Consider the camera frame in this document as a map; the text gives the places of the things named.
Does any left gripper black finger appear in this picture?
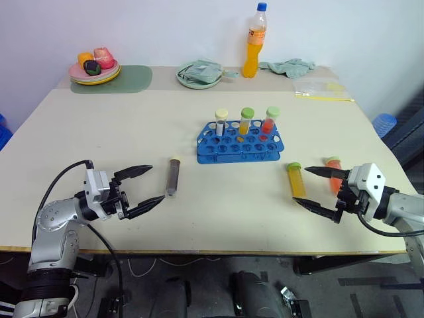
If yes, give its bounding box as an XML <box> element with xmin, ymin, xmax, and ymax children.
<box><xmin>112</xmin><ymin>164</ymin><xmax>154</xmax><ymax>182</ymax></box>
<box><xmin>127</xmin><ymin>195</ymin><xmax>166</xmax><ymax>221</ymax></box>

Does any cream-capped dark liquid tube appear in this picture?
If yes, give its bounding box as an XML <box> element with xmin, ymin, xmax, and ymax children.
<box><xmin>164</xmin><ymin>156</ymin><xmax>182</xmax><ymax>198</ymax></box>

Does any large dark rounded shape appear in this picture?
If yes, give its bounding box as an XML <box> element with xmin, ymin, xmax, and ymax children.
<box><xmin>228</xmin><ymin>270</ymin><xmax>286</xmax><ymax>318</ymax></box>

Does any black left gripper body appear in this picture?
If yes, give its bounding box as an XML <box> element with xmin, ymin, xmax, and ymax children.
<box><xmin>100</xmin><ymin>178</ymin><xmax>132</xmax><ymax>221</ymax></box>

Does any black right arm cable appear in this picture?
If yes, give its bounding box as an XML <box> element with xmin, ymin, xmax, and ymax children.
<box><xmin>356</xmin><ymin>195</ymin><xmax>424</xmax><ymax>238</ymax></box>

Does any pale green fabric pouch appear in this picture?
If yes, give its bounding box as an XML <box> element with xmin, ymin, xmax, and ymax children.
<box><xmin>178</xmin><ymin>58</ymin><xmax>240</xmax><ymax>84</ymax></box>

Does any crumpled pale green cloth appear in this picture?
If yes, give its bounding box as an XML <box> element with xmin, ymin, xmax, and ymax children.
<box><xmin>258</xmin><ymin>58</ymin><xmax>317</xmax><ymax>80</ymax></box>

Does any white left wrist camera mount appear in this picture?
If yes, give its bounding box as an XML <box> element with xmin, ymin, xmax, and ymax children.
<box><xmin>83</xmin><ymin>168</ymin><xmax>112</xmax><ymax>205</ymax></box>

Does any blue test tube rack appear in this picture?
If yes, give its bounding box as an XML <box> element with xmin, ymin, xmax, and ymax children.
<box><xmin>195</xmin><ymin>120</ymin><xmax>286</xmax><ymax>165</ymax></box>

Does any clear zip plastic bag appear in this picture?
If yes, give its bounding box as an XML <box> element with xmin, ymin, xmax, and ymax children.
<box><xmin>292</xmin><ymin>77</ymin><xmax>356</xmax><ymax>102</ymax></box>

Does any pale green round plate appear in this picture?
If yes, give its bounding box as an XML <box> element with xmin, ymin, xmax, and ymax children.
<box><xmin>175</xmin><ymin>62</ymin><xmax>225</xmax><ymax>90</ymax></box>

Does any pink toy fruit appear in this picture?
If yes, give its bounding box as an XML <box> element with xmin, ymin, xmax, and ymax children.
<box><xmin>93</xmin><ymin>46</ymin><xmax>117</xmax><ymax>70</ymax></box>

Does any green-capped yellow liquid tube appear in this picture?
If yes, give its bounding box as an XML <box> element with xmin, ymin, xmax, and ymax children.
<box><xmin>238</xmin><ymin>106</ymin><xmax>256</xmax><ymax>136</ymax></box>
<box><xmin>286</xmin><ymin>162</ymin><xmax>307</xmax><ymax>197</ymax></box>

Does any black toy fruit, green leaf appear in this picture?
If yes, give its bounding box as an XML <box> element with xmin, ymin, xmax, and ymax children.
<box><xmin>83</xmin><ymin>60</ymin><xmax>102</xmax><ymax>77</ymax></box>

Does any orange drink bottle, blue cap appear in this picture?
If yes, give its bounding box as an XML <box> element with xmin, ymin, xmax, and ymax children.
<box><xmin>242</xmin><ymin>2</ymin><xmax>269</xmax><ymax>79</ymax></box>

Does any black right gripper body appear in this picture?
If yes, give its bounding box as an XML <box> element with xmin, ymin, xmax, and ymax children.
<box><xmin>334</xmin><ymin>178</ymin><xmax>372</xmax><ymax>216</ymax></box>

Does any cream-capped tube, white label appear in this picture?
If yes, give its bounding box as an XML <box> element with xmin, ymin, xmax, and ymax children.
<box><xmin>215</xmin><ymin>109</ymin><xmax>230</xmax><ymax>138</ymax></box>

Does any blue ribbed plastic container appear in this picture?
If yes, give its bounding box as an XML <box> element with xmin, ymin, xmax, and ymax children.
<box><xmin>371</xmin><ymin>113</ymin><xmax>399</xmax><ymax>138</ymax></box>

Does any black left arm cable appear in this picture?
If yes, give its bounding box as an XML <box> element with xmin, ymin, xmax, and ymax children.
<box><xmin>32</xmin><ymin>159</ymin><xmax>125</xmax><ymax>318</ymax></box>

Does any green placemat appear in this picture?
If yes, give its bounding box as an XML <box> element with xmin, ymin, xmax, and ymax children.
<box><xmin>69</xmin><ymin>64</ymin><xmax>154</xmax><ymax>95</ymax></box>

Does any green-capped orange liquid tube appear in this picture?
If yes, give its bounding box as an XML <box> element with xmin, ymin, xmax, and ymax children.
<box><xmin>323</xmin><ymin>156</ymin><xmax>347</xmax><ymax>196</ymax></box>

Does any pink plate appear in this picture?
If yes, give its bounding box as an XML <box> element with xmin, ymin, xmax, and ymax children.
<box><xmin>68</xmin><ymin>59</ymin><xmax>119</xmax><ymax>81</ymax></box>

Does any black case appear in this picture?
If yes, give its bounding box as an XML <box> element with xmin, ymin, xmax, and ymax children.
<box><xmin>380</xmin><ymin>88</ymin><xmax>424</xmax><ymax>193</ymax></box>

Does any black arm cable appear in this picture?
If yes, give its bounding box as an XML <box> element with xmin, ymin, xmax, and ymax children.
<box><xmin>356</xmin><ymin>195</ymin><xmax>424</xmax><ymax>238</ymax></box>
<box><xmin>32</xmin><ymin>159</ymin><xmax>125</xmax><ymax>318</ymax></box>

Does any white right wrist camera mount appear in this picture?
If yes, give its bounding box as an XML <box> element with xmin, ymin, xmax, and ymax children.
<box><xmin>346</xmin><ymin>162</ymin><xmax>387</xmax><ymax>219</ymax></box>

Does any yellow plate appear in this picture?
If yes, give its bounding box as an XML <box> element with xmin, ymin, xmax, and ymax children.
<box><xmin>70</xmin><ymin>66</ymin><xmax>121</xmax><ymax>86</ymax></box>

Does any green-capped red liquid tube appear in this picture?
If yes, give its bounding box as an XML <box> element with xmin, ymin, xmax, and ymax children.
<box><xmin>261</xmin><ymin>105</ymin><xmax>281</xmax><ymax>135</ymax></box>

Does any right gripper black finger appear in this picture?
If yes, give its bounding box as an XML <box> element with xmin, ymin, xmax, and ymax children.
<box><xmin>303</xmin><ymin>166</ymin><xmax>351</xmax><ymax>182</ymax></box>
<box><xmin>291</xmin><ymin>196</ymin><xmax>345</xmax><ymax>224</ymax></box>

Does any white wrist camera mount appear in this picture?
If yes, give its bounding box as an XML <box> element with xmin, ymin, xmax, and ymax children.
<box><xmin>83</xmin><ymin>168</ymin><xmax>112</xmax><ymax>205</ymax></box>
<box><xmin>346</xmin><ymin>162</ymin><xmax>387</xmax><ymax>219</ymax></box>

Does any orange toy fruit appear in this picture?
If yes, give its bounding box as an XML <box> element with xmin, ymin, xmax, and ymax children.
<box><xmin>77</xmin><ymin>52</ymin><xmax>95</xmax><ymax>68</ymax></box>

